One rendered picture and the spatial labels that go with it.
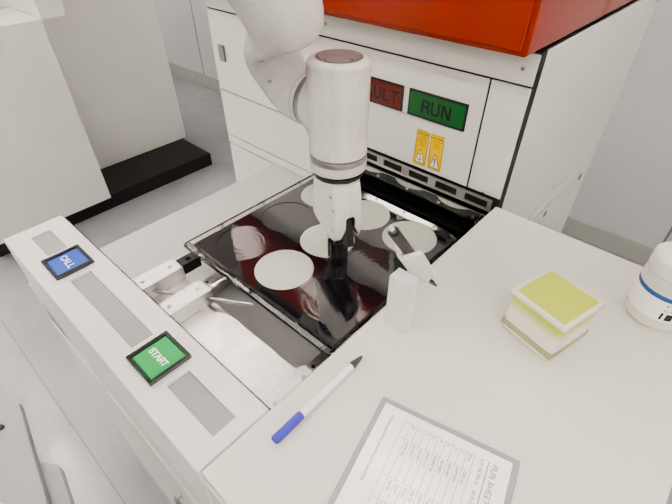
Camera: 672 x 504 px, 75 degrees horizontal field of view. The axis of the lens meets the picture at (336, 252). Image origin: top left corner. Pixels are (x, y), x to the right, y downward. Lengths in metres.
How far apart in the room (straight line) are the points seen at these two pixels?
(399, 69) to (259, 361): 0.55
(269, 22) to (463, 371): 0.43
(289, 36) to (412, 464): 0.45
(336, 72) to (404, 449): 0.43
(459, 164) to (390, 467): 0.55
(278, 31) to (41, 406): 1.65
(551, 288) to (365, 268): 0.31
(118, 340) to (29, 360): 1.47
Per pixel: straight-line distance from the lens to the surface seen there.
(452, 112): 0.81
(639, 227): 2.48
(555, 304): 0.57
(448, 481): 0.48
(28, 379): 2.03
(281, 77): 0.65
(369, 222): 0.85
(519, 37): 0.69
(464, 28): 0.72
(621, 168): 2.38
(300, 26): 0.50
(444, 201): 0.87
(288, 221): 0.86
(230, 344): 0.68
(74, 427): 1.82
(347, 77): 0.57
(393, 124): 0.89
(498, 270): 0.69
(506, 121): 0.77
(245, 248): 0.81
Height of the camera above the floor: 1.40
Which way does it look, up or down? 40 degrees down
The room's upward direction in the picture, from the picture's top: straight up
